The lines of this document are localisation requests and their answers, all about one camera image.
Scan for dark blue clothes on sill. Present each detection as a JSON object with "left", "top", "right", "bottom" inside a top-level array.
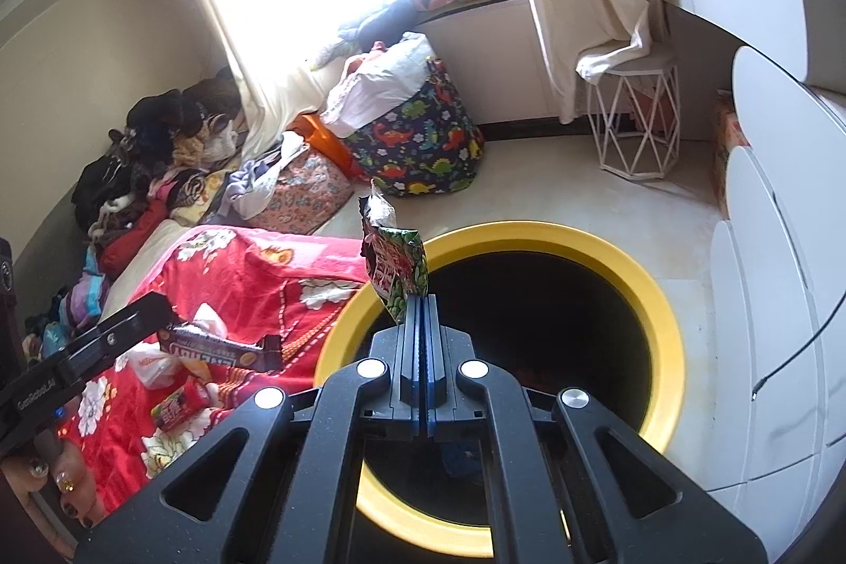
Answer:
[{"left": 338, "top": 0, "right": 417, "bottom": 51}]

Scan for white clothes in basket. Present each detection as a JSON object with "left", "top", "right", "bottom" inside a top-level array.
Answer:
[{"left": 321, "top": 33, "right": 435, "bottom": 139}]

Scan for beige bed sheet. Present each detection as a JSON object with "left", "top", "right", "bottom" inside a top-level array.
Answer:
[{"left": 102, "top": 219, "right": 191, "bottom": 318}]

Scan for yellow rim trash bin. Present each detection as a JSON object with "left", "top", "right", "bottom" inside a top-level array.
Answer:
[{"left": 350, "top": 220, "right": 684, "bottom": 562}]

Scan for black cable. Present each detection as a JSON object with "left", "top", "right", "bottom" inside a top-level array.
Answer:
[{"left": 748, "top": 284, "right": 846, "bottom": 404}]

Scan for red colourful candy packet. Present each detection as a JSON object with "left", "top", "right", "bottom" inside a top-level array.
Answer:
[{"left": 151, "top": 378, "right": 211, "bottom": 432}]

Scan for green black snack wrapper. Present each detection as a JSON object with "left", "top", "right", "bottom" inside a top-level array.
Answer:
[{"left": 358, "top": 183, "right": 429, "bottom": 323}]

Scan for white wire side table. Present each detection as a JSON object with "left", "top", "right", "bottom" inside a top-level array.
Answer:
[{"left": 586, "top": 44, "right": 681, "bottom": 183}]

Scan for cream curtain left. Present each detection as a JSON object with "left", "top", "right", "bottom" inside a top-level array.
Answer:
[{"left": 160, "top": 0, "right": 372, "bottom": 159}]

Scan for white dressing table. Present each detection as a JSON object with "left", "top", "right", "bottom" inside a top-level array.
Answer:
[{"left": 664, "top": 0, "right": 846, "bottom": 93}]

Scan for left hand painted nails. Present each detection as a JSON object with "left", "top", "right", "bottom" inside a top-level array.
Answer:
[{"left": 0, "top": 436, "right": 108, "bottom": 556}]

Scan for orange plastic item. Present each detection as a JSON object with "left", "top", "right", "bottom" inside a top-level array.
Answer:
[{"left": 288, "top": 113, "right": 363, "bottom": 180}]

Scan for lavender white clothes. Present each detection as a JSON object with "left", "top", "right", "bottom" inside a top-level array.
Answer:
[{"left": 218, "top": 132, "right": 308, "bottom": 220}]

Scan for dinosaur print laundry basket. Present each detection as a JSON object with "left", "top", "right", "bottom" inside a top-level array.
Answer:
[{"left": 344, "top": 56, "right": 485, "bottom": 198}]

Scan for dark chocolate bar wrapper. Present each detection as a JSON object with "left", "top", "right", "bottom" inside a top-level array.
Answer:
[{"left": 157, "top": 323, "right": 284, "bottom": 372}]

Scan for pile of dark clothes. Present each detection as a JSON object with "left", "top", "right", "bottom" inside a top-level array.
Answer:
[{"left": 70, "top": 71, "right": 245, "bottom": 281}]

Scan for orange box under desk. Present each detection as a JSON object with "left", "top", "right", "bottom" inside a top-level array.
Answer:
[{"left": 710, "top": 90, "right": 749, "bottom": 219}]

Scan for red floral blanket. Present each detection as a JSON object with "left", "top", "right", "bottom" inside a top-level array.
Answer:
[{"left": 59, "top": 228, "right": 367, "bottom": 511}]

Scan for white plastic bag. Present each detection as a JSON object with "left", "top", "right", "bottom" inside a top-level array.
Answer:
[{"left": 113, "top": 303, "right": 228, "bottom": 391}]

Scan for floral fabric bag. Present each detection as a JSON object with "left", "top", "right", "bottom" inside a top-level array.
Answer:
[{"left": 246, "top": 149, "right": 353, "bottom": 235}]

